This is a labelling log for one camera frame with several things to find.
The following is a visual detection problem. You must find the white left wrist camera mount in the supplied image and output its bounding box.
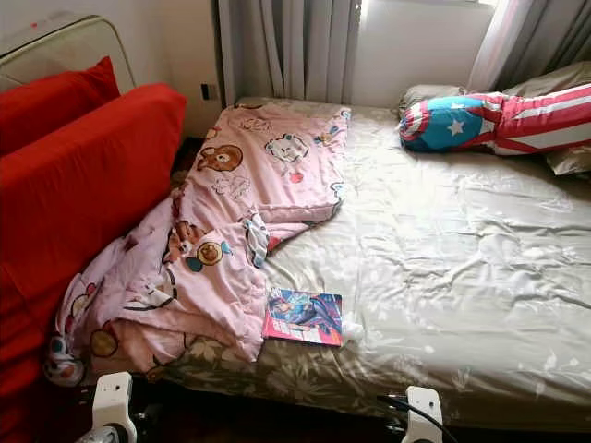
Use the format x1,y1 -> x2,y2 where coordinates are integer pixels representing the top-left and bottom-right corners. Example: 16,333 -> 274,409
90,372 -> 138,443

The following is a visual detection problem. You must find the colourful comic book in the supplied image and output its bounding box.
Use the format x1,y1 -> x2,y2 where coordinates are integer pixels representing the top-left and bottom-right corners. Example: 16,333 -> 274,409
262,288 -> 344,348

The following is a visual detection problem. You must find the bed with beige floral sheet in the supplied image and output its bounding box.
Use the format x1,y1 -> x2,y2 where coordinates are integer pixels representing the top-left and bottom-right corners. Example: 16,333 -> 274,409
92,95 -> 591,435

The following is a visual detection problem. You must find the red fabric cushion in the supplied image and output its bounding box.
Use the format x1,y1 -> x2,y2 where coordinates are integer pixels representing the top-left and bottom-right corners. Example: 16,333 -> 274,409
0,56 -> 121,156
0,83 -> 188,443

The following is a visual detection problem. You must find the star and stripes bolster pillow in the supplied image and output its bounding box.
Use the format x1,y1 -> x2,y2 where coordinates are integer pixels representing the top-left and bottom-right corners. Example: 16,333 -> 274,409
399,83 -> 591,156

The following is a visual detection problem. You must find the pink cartoon print blanket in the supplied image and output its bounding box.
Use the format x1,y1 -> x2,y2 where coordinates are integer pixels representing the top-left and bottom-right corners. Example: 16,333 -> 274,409
42,102 -> 352,387

